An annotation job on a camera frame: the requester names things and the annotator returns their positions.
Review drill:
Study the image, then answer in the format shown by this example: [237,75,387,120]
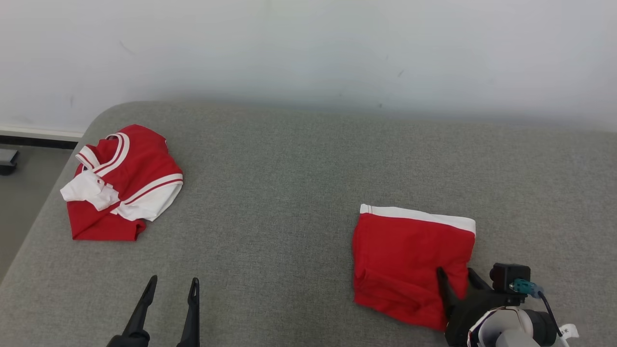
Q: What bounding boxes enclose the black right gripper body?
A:
[444,288,526,347]

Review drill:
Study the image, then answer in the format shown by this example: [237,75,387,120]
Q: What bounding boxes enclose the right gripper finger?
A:
[436,267,461,317]
[467,267,493,293]

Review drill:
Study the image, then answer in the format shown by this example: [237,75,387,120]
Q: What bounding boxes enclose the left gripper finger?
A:
[177,277,201,347]
[123,275,158,334]

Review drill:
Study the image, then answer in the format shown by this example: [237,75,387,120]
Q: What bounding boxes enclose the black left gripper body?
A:
[107,332,150,347]

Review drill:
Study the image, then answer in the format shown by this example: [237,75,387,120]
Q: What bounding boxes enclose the red shorts with white stripe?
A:
[352,204,477,332]

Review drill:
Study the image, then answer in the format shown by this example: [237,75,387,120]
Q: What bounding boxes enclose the red basketball jersey white trim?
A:
[60,124,184,241]

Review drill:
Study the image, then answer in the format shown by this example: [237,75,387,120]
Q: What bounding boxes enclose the dark grey floor object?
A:
[0,148,19,176]

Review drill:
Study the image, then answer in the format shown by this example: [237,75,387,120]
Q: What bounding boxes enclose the teal cable connector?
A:
[510,278,545,299]

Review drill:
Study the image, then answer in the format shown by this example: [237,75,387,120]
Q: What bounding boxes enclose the thin black camera cable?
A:
[539,291,563,338]

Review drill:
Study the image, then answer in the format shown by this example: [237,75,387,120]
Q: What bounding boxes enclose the black white wall baseboard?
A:
[0,126,83,150]

